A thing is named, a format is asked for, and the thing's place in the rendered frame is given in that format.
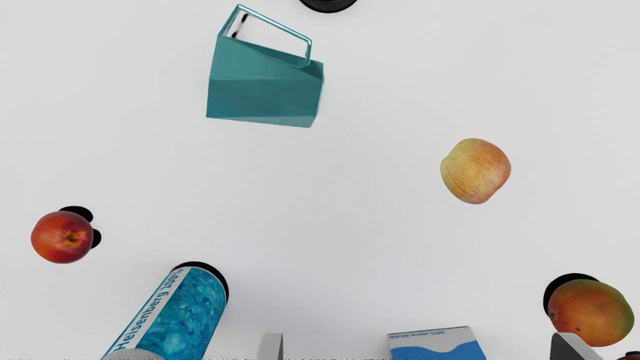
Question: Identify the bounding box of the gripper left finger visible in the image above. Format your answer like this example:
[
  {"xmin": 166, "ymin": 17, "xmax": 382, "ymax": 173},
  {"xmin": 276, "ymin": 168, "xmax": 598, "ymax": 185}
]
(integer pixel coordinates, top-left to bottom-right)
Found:
[{"xmin": 256, "ymin": 332, "xmax": 285, "ymax": 360}]

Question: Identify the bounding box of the black round object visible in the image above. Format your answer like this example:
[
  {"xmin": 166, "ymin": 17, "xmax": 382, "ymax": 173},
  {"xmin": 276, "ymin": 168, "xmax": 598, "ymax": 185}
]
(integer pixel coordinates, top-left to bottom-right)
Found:
[{"xmin": 298, "ymin": 0, "xmax": 360, "ymax": 14}]

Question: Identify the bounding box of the orange green mango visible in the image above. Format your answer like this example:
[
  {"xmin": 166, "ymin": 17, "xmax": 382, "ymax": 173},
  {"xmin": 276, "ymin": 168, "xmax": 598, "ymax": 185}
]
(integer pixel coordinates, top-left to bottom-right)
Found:
[{"xmin": 547, "ymin": 279, "xmax": 635, "ymax": 348}]

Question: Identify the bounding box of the teal faceted mug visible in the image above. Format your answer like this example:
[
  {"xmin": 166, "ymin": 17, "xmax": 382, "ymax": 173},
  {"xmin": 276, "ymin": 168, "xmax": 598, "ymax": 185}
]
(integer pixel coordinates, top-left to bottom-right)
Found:
[{"xmin": 205, "ymin": 4, "xmax": 325, "ymax": 129}]

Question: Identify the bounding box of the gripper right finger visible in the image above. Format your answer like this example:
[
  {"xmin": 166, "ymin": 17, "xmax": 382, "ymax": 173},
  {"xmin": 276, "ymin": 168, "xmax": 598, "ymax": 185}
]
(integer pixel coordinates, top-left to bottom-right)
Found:
[{"xmin": 549, "ymin": 332, "xmax": 604, "ymax": 360}]

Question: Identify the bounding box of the red peach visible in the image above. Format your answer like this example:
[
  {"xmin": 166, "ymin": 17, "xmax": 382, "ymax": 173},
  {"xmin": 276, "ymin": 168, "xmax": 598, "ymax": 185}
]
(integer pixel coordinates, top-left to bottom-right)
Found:
[{"xmin": 30, "ymin": 210, "xmax": 95, "ymax": 265}]

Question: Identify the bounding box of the yellow red apple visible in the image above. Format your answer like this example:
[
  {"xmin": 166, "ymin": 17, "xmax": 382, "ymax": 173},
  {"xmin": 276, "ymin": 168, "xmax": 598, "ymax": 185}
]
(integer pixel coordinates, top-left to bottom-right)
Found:
[{"xmin": 439, "ymin": 138, "xmax": 512, "ymax": 205}]

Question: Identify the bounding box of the blue white carton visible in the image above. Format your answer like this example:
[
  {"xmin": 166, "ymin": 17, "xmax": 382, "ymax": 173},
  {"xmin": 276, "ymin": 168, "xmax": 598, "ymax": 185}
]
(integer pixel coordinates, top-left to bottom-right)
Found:
[{"xmin": 387, "ymin": 326, "xmax": 487, "ymax": 360}]

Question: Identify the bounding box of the blue patterned can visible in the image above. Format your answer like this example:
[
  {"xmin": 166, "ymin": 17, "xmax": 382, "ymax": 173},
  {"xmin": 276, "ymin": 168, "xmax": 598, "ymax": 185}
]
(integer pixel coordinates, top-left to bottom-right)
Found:
[{"xmin": 101, "ymin": 266, "xmax": 228, "ymax": 360}]

